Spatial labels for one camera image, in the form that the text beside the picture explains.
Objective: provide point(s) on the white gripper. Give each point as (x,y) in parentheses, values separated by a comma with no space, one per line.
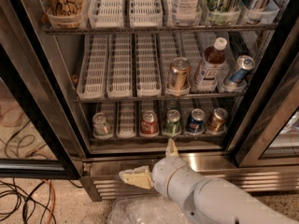
(163,174)

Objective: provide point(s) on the red coke can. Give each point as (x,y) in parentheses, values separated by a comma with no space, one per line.
(149,123)

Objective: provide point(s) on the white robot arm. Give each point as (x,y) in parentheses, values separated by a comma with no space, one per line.
(204,200)

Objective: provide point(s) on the green soda can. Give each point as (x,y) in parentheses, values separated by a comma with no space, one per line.
(172,122)

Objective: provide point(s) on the blue pepsi can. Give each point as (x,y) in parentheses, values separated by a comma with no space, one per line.
(195,121)

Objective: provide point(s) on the rear green can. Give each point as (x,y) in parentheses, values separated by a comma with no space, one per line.
(171,104)

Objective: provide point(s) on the white silver can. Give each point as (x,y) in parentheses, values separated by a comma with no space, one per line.
(101,124)

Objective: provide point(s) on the brown gold can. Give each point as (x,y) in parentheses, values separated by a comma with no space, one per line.
(216,121)

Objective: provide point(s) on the gold can middle shelf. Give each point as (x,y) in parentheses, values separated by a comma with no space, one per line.
(178,74)

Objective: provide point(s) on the stainless steel display fridge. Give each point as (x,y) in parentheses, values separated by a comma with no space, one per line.
(120,79)

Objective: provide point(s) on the open glass fridge door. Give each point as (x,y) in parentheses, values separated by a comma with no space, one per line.
(21,87)

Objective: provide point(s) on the white labelled bottle top shelf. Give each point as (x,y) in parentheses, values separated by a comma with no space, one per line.
(185,12)

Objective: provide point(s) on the green tall can top shelf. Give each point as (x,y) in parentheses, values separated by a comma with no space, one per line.
(222,12)

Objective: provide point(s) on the tan tall can top shelf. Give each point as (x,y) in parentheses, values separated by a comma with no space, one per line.
(66,13)

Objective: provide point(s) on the blue silver can top shelf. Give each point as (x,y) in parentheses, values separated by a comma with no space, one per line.
(255,8)

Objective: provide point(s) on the clear plastic bag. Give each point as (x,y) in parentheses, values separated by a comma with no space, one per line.
(146,210)

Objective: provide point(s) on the brown tea bottle white cap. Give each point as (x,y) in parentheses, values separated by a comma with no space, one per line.
(210,65)

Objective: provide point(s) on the bottom wire shelf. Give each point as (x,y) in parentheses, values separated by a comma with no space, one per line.
(206,137)

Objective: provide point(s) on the wire shelf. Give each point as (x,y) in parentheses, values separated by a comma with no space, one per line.
(159,30)
(167,97)
(206,137)

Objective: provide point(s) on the middle wire shelf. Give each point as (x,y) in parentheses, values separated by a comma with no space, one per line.
(167,97)

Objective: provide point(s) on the top wire shelf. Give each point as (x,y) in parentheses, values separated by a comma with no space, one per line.
(159,30)

